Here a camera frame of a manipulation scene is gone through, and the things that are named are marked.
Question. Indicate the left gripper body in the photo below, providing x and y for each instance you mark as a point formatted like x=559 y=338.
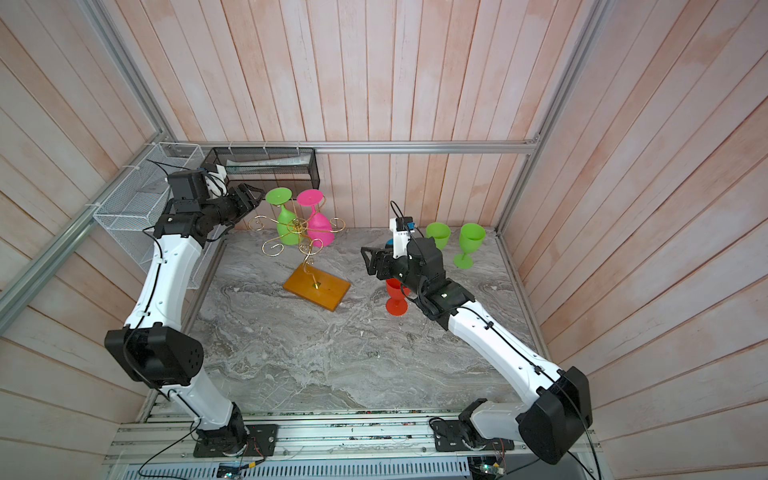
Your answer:
x=233 y=206

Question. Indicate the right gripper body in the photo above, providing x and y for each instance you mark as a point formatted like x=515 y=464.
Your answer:
x=392 y=268

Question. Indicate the red wine glass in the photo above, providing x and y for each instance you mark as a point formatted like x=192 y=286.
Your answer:
x=396 y=305

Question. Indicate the green wine glass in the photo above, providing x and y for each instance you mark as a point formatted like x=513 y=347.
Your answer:
x=285 y=223
x=471 y=238
x=440 y=233

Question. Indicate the pink wine glass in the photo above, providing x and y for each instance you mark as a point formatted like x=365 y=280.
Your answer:
x=316 y=219

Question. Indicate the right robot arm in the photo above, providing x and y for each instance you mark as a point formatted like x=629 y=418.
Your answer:
x=554 y=409

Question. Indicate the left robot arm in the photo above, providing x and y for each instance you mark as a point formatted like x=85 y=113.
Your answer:
x=151 y=347

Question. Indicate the black mesh basket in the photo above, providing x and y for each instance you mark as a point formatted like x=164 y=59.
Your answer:
x=266 y=168

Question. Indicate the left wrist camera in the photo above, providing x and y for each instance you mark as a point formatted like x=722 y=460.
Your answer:
x=216 y=179

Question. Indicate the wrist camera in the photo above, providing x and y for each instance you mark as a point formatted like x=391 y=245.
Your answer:
x=401 y=228
x=216 y=179

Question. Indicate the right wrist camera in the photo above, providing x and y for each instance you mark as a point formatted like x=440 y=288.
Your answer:
x=401 y=228

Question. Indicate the gold wire wine glass rack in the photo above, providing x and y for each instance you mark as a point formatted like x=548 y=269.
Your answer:
x=307 y=281

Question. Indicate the white wire mesh shelf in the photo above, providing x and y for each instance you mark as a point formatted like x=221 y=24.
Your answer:
x=135 y=205

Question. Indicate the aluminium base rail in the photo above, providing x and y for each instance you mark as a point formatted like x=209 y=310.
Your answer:
x=395 y=444

